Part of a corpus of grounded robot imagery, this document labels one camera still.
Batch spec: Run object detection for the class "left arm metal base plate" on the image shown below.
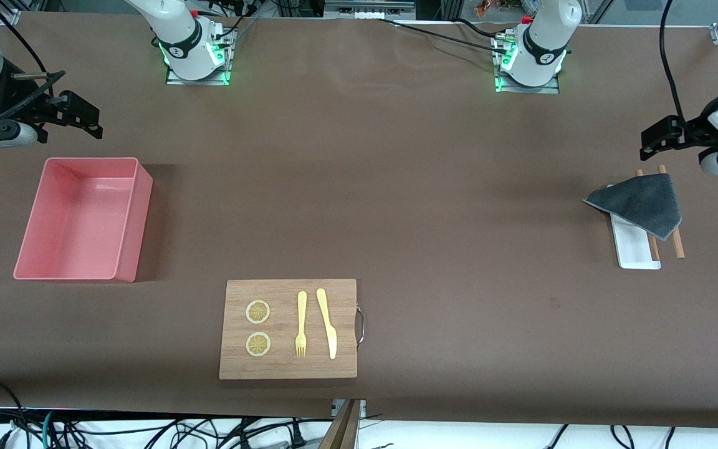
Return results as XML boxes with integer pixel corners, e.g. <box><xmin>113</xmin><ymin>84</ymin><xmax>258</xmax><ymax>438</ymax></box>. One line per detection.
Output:
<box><xmin>493</xmin><ymin>32</ymin><xmax>564</xmax><ymax>95</ymax></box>

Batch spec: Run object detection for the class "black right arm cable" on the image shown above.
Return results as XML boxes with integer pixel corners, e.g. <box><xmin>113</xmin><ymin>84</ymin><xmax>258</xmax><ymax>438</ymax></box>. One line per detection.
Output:
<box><xmin>0</xmin><ymin>0</ymin><xmax>68</xmax><ymax>122</ymax></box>

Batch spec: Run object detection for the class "wooden cutting board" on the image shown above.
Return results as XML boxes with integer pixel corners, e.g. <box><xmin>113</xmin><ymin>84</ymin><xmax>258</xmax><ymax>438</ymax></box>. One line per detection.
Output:
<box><xmin>219</xmin><ymin>279</ymin><xmax>366</xmax><ymax>380</ymax></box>

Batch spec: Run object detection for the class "yellow plastic knife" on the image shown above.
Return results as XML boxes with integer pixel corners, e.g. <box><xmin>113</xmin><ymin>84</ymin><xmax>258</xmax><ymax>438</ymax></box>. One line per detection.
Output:
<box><xmin>316</xmin><ymin>287</ymin><xmax>338</xmax><ymax>360</ymax></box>

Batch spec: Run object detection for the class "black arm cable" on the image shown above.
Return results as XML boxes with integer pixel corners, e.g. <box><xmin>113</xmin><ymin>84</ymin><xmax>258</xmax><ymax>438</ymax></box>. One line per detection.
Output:
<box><xmin>659</xmin><ymin>0</ymin><xmax>688</xmax><ymax>123</ymax></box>
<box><xmin>0</xmin><ymin>0</ymin><xmax>68</xmax><ymax>122</ymax></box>

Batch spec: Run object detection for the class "small metal bracket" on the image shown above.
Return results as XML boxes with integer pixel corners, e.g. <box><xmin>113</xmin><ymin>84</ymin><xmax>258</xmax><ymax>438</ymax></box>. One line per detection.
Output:
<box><xmin>332</xmin><ymin>398</ymin><xmax>368</xmax><ymax>420</ymax></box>

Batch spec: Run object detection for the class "pink plastic bin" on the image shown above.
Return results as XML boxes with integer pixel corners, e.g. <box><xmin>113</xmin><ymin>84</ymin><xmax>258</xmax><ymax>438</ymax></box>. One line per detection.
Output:
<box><xmin>13</xmin><ymin>157</ymin><xmax>154</xmax><ymax>284</ymax></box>

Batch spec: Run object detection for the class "brown wooden stand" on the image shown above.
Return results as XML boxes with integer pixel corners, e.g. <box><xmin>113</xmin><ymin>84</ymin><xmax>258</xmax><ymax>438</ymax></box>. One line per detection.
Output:
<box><xmin>320</xmin><ymin>399</ymin><xmax>360</xmax><ymax>449</ymax></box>

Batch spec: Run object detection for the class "white rectangular tray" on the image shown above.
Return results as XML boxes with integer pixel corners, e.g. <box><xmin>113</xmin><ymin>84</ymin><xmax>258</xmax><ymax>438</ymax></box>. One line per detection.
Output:
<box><xmin>605</xmin><ymin>184</ymin><xmax>662</xmax><ymax>270</ymax></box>

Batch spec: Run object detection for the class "grey power strip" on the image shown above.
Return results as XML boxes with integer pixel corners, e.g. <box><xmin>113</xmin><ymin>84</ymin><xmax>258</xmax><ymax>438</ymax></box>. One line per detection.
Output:
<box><xmin>324</xmin><ymin>0</ymin><xmax>416</xmax><ymax>20</ymax></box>

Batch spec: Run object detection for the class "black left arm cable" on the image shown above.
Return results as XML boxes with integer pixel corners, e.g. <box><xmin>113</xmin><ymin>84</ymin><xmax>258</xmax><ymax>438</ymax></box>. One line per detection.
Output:
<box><xmin>659</xmin><ymin>0</ymin><xmax>688</xmax><ymax>123</ymax></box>

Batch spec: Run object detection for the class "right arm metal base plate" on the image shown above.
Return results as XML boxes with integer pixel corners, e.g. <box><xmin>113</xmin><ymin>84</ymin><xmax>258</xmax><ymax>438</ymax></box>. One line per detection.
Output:
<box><xmin>165</xmin><ymin>24</ymin><xmax>233</xmax><ymax>87</ymax></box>

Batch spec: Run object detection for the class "dark grey cloth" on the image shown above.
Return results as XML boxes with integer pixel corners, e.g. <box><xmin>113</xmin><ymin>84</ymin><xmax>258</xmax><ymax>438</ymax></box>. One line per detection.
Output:
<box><xmin>583</xmin><ymin>173</ymin><xmax>682</xmax><ymax>241</ymax></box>

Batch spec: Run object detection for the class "yellow plastic fork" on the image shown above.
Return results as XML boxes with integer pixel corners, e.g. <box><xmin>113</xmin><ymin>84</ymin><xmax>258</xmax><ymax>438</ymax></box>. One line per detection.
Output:
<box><xmin>295</xmin><ymin>291</ymin><xmax>308</xmax><ymax>358</ymax></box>

